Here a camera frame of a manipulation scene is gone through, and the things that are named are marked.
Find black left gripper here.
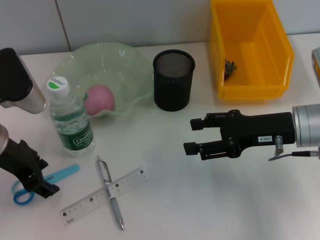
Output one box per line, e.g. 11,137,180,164
0,138,61,200

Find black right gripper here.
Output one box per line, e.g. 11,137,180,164
182,108,296,162

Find blue scissors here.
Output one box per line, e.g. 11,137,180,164
12,163,81,206

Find clear water bottle green label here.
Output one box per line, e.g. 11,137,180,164
46,75,97,158

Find pink toy peach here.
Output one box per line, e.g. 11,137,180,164
83,84,116,117

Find black mesh pen holder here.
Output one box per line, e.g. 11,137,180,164
152,49,196,112

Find transparent plastic ruler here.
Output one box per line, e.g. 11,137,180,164
59,168,150,227

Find silver ballpoint pen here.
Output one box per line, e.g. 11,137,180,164
95,155,125,231

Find green glass fruit bowl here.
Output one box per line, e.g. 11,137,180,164
48,42,155,121

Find yellow plastic bin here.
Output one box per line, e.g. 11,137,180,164
209,0,295,101

